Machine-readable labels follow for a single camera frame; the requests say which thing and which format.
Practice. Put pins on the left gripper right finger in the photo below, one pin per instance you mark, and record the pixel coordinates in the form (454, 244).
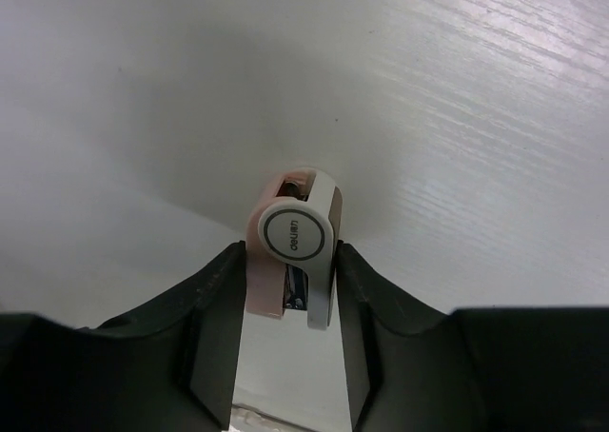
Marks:
(410, 367)

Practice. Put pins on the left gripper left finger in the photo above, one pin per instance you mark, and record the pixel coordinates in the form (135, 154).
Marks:
(166, 365)

